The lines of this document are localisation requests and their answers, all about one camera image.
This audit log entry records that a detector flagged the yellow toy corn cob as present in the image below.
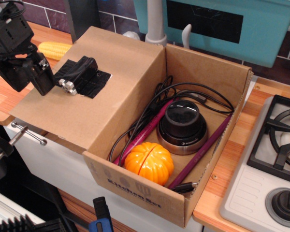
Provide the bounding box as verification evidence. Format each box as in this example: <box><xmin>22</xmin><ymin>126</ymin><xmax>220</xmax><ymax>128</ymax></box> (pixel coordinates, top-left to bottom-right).
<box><xmin>38</xmin><ymin>42</ymin><xmax>72</xmax><ymax>60</ymax></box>

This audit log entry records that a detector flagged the black stove grate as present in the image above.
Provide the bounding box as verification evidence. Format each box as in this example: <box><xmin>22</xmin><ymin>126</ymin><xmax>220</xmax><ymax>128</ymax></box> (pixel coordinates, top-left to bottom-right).
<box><xmin>247</xmin><ymin>95</ymin><xmax>290</xmax><ymax>182</ymax></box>

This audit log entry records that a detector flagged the black taped aluminium flap handle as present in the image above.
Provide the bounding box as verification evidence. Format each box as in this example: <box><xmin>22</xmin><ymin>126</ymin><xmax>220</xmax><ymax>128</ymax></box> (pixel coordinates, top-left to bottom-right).
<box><xmin>54</xmin><ymin>56</ymin><xmax>112</xmax><ymax>99</ymax></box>

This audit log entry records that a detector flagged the grey toy faucet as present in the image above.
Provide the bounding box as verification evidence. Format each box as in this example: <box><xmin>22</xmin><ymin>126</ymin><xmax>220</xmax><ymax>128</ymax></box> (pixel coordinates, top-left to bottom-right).
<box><xmin>145</xmin><ymin>0</ymin><xmax>192</xmax><ymax>49</ymax></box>

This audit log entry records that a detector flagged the magenta pencil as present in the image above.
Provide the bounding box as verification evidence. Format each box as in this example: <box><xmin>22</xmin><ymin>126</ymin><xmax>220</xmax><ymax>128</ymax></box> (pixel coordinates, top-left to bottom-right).
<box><xmin>108</xmin><ymin>97</ymin><xmax>175</xmax><ymax>166</ymax></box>
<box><xmin>168</xmin><ymin>114</ymin><xmax>232</xmax><ymax>189</ymax></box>

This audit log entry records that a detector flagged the dark vertical post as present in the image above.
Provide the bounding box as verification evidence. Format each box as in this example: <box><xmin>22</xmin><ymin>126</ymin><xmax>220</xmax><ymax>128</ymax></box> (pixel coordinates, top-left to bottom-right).
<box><xmin>63</xmin><ymin>0</ymin><xmax>102</xmax><ymax>43</ymax></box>

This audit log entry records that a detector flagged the magenta pencil left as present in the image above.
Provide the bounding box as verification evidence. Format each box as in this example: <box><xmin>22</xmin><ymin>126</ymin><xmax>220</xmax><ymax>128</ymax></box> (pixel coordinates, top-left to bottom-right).
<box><xmin>108</xmin><ymin>97</ymin><xmax>175</xmax><ymax>166</ymax></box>

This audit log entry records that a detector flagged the magenta pencil right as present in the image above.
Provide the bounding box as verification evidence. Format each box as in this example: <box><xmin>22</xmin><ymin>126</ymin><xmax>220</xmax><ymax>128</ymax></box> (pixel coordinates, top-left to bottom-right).
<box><xmin>168</xmin><ymin>114</ymin><xmax>232</xmax><ymax>189</ymax></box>

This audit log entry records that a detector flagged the metal clamp bar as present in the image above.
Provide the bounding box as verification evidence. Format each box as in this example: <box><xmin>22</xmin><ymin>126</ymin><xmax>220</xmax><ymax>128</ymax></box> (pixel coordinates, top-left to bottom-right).
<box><xmin>0</xmin><ymin>121</ymin><xmax>48</xmax><ymax>167</ymax></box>

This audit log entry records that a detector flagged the brown cardboard kitchen set box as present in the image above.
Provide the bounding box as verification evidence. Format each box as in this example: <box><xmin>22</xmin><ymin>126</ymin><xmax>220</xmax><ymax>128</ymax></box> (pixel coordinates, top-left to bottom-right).
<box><xmin>9</xmin><ymin>26</ymin><xmax>254</xmax><ymax>229</ymax></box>

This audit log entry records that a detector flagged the black stove knob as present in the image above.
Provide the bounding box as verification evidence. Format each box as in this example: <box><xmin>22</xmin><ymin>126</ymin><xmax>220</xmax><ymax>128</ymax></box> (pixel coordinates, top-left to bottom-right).
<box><xmin>265</xmin><ymin>188</ymin><xmax>290</xmax><ymax>228</ymax></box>

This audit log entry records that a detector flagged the black silver 3D mouse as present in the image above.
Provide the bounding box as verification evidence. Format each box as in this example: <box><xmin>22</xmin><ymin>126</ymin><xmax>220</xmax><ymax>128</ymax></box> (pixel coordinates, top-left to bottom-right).
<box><xmin>157</xmin><ymin>100</ymin><xmax>208</xmax><ymax>155</ymax></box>

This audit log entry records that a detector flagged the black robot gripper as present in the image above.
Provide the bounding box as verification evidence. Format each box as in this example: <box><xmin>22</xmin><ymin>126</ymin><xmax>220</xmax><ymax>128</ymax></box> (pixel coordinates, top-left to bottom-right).
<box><xmin>0</xmin><ymin>1</ymin><xmax>55</xmax><ymax>96</ymax></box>

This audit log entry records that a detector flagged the white toy stove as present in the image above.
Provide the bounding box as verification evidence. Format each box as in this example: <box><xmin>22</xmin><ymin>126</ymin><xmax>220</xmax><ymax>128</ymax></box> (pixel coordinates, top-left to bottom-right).
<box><xmin>219</xmin><ymin>94</ymin><xmax>290</xmax><ymax>232</ymax></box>

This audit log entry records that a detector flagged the black USB cable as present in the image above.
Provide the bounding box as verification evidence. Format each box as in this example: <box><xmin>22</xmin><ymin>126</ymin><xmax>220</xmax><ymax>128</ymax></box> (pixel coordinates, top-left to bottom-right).
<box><xmin>108</xmin><ymin>75</ymin><xmax>235</xmax><ymax>194</ymax></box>

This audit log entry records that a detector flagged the orange toy pumpkin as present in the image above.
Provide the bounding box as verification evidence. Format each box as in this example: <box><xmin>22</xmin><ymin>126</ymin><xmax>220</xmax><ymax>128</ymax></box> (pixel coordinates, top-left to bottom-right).
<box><xmin>124</xmin><ymin>142</ymin><xmax>174</xmax><ymax>186</ymax></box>

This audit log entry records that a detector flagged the blue black clamp handle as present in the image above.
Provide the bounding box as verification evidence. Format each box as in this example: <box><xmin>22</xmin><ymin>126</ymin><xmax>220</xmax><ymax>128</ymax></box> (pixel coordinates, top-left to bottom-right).
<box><xmin>88</xmin><ymin>197</ymin><xmax>114</xmax><ymax>232</ymax></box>

